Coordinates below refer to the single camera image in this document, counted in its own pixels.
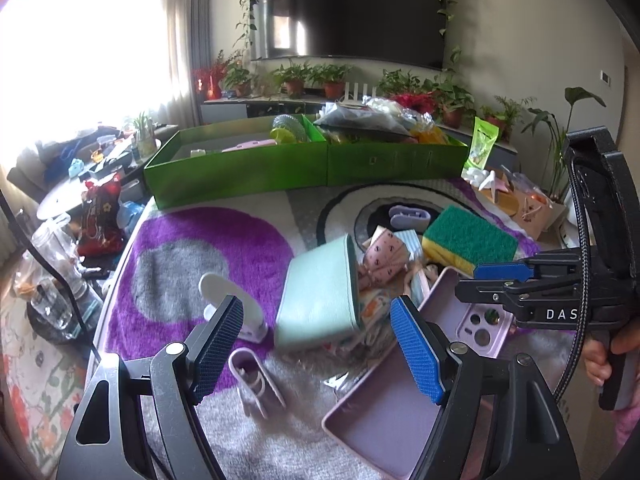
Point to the pink flat item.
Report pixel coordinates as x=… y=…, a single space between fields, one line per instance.
x=247 y=146

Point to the row of potted green plants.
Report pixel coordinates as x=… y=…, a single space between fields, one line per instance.
x=292 y=75

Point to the white slatted rack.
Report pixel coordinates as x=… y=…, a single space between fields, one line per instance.
x=355 y=91

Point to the mint green leather wallet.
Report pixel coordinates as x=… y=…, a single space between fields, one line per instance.
x=315 y=300

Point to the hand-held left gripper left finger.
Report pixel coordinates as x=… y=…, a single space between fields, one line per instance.
x=220 y=345

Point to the green yellow sponge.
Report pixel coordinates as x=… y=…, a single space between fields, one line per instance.
x=465 y=237

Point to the green cardboard box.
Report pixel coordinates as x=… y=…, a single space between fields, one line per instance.
x=240 y=175
x=400 y=162

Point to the small printed packet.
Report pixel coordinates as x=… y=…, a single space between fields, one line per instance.
x=375 y=310

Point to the white plant pot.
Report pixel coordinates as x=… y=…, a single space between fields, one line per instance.
x=572 y=215

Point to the floral floor rug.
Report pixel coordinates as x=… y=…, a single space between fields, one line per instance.
x=35 y=390

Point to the yellow green ribbed cup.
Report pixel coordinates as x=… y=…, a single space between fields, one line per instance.
x=287 y=130

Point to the glass vase with plant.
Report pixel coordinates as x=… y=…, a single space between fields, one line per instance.
x=145 y=137

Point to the white folded paper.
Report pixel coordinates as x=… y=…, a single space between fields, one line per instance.
x=482 y=179

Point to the lavender plastic clip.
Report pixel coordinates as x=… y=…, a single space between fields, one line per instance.
x=407 y=216
x=255 y=382

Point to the red flowered bag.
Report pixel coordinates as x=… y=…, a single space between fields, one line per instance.
x=100 y=220

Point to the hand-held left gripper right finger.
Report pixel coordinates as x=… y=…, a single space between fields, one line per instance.
x=417 y=350

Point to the green snack packet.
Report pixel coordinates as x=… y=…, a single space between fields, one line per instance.
x=482 y=142

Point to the purple grey patterned rug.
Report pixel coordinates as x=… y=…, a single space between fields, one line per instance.
x=215 y=230

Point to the large leaf plant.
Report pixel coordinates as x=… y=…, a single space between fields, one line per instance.
x=555 y=130

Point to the round coffee table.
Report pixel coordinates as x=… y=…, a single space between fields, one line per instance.
x=65 y=195

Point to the person's right hand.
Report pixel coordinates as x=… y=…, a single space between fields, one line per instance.
x=595 y=360

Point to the red flower vase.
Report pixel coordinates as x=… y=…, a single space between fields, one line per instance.
x=210 y=80

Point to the white plastic clip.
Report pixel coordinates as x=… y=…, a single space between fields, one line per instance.
x=220 y=287

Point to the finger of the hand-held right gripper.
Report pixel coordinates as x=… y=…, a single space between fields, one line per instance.
x=500 y=292
x=500 y=272

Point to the lavender phone case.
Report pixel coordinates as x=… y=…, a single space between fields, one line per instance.
x=380 y=425

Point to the blue plastic bag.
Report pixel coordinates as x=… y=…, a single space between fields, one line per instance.
x=130 y=215

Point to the dark plastic bag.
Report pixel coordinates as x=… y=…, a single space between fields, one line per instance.
x=360 y=117

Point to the pink anchor print bow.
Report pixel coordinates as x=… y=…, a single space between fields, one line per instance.
x=387 y=260

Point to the black flat television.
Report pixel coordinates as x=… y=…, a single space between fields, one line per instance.
x=350 y=5

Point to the person's pink garment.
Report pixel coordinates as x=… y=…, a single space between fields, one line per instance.
x=629 y=430

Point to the blue striped ribbon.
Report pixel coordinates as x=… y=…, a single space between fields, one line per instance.
x=412 y=245

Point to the grey curtain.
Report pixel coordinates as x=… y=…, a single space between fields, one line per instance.
x=190 y=35

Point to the open cardboard box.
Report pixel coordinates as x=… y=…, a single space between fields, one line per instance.
x=535 y=215

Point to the hanging green vine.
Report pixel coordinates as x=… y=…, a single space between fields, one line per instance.
x=247 y=5
x=447 y=15

